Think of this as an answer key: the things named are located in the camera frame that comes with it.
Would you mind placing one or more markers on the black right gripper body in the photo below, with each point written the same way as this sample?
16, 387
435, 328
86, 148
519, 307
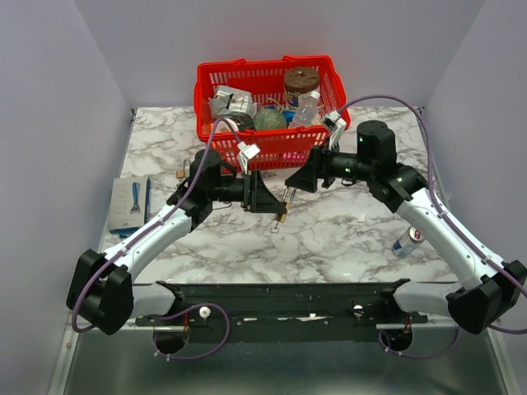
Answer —
324, 157

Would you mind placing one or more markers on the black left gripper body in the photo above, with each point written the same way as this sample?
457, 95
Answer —
249, 202

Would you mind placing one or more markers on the small brass padlock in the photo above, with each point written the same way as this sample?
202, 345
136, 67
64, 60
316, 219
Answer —
183, 171

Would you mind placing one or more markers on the large brass padlock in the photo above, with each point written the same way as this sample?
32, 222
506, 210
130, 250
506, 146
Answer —
287, 200

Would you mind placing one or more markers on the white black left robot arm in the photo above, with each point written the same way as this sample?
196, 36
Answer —
103, 289

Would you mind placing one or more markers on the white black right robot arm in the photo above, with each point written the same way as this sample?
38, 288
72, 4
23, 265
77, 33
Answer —
486, 286

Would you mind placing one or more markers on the red plastic shopping basket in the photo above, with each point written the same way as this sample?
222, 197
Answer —
276, 104

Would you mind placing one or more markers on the clear plastic bottle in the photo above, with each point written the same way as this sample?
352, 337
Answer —
306, 112

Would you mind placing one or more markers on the black tape roll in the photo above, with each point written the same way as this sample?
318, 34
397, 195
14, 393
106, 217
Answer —
239, 122

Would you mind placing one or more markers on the green glitter ball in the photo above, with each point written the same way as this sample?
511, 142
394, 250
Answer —
269, 119

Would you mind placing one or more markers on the jar with brown lid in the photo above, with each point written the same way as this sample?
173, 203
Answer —
298, 83

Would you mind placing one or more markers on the grey foil pouch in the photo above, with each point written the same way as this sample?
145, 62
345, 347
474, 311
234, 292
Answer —
227, 100

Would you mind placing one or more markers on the red bull can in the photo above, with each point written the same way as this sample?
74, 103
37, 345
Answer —
407, 242

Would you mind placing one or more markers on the blue razor package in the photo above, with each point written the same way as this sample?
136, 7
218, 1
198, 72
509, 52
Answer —
129, 205

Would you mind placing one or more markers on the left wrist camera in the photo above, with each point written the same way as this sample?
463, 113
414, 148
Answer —
246, 154

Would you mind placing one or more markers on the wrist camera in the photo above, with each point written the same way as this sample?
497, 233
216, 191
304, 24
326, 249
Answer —
246, 154
335, 125

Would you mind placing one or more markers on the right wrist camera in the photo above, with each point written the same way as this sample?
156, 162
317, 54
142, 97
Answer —
335, 125

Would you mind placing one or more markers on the black metal base rail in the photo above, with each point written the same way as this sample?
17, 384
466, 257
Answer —
302, 312

